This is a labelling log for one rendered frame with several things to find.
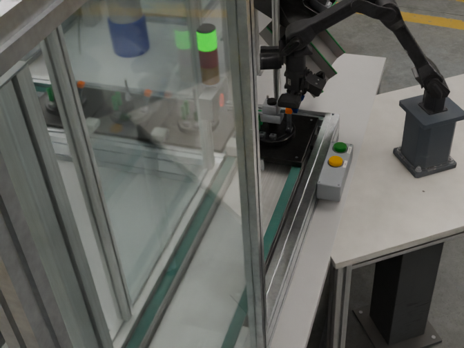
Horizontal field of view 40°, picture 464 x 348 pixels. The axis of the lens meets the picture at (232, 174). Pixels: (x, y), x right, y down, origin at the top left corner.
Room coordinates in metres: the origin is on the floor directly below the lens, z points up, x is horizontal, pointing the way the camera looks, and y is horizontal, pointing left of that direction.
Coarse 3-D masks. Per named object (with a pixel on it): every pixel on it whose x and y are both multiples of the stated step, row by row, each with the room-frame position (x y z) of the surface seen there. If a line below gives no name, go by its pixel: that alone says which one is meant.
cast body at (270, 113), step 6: (264, 102) 1.61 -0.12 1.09; (270, 102) 1.59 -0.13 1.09; (276, 102) 1.60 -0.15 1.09; (264, 108) 1.59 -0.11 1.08; (270, 108) 1.59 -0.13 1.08; (276, 108) 1.58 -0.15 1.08; (282, 108) 1.62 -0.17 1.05; (258, 114) 1.62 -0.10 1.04; (264, 114) 1.59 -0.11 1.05; (270, 114) 1.59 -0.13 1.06; (276, 114) 1.58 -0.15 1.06; (282, 114) 1.60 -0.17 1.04; (264, 120) 1.59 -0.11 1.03; (270, 120) 1.59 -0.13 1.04; (276, 120) 1.58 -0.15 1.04
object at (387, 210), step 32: (384, 96) 1.94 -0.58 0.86; (448, 96) 1.90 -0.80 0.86; (384, 128) 1.74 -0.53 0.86; (384, 160) 1.57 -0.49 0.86; (352, 192) 1.43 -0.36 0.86; (384, 192) 1.41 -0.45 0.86; (416, 192) 1.40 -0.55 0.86; (448, 192) 1.39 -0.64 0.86; (352, 224) 1.29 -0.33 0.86; (384, 224) 1.28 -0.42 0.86; (416, 224) 1.27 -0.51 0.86; (448, 224) 1.26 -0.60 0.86; (352, 256) 1.17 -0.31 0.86
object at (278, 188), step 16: (304, 160) 1.50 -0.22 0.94; (272, 176) 1.46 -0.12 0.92; (288, 176) 1.42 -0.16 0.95; (272, 192) 1.39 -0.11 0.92; (288, 192) 1.35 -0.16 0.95; (272, 208) 1.32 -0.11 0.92; (288, 208) 1.31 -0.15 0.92; (272, 224) 1.22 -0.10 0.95; (272, 240) 1.16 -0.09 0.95; (272, 256) 1.15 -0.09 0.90
